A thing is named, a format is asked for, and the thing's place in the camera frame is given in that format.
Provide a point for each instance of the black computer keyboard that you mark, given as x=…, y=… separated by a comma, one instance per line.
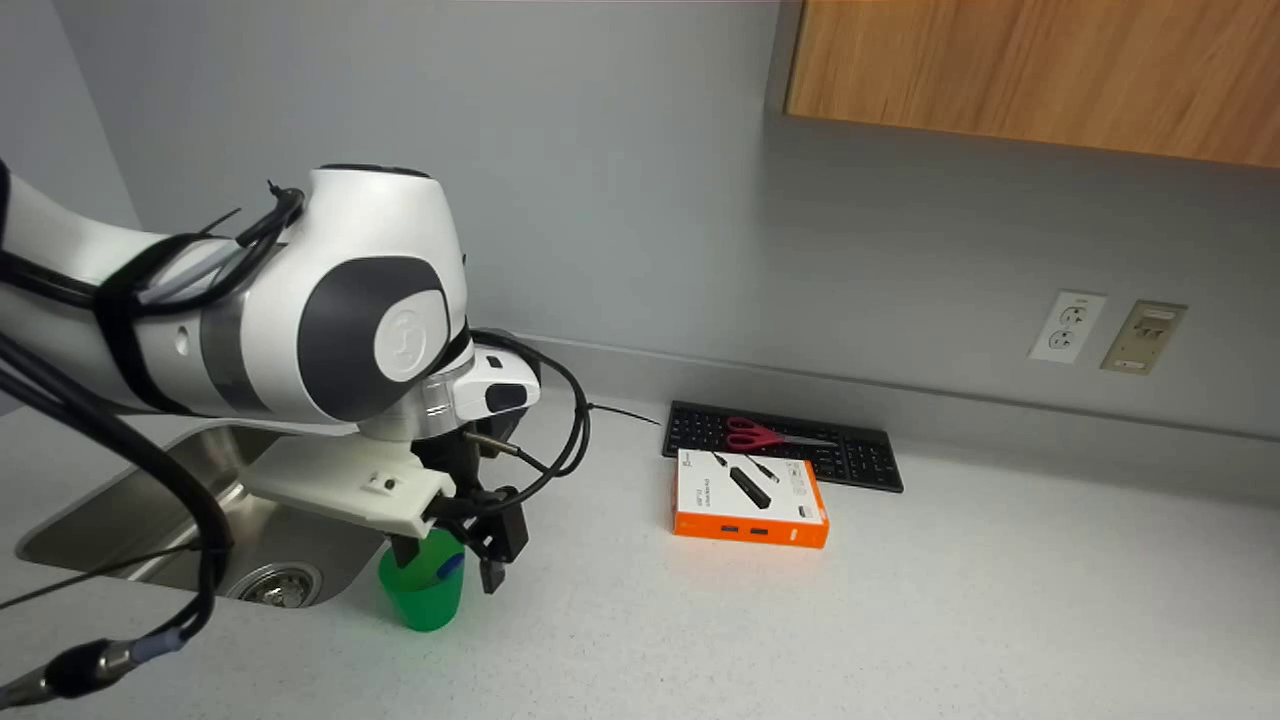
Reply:
x=853, y=463

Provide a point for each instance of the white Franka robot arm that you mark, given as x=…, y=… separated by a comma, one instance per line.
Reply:
x=264, y=306

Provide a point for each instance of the wooden wall cabinet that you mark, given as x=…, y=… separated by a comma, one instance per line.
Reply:
x=1041, y=67

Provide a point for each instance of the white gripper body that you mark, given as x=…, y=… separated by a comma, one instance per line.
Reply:
x=355, y=483

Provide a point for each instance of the white wall power outlet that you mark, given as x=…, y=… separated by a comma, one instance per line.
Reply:
x=1067, y=324

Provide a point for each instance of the orange and white product box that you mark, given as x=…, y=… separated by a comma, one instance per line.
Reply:
x=745, y=515

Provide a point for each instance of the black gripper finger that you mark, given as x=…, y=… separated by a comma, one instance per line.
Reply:
x=500, y=532
x=417, y=546

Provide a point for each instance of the stainless steel sink basin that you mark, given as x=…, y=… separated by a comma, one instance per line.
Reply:
x=163, y=526

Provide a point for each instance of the blue marker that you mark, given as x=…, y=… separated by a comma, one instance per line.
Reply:
x=449, y=567

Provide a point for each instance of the green plastic cup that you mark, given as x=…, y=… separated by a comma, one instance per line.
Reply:
x=424, y=600

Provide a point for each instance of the beige wall plate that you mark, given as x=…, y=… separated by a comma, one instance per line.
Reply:
x=1146, y=337

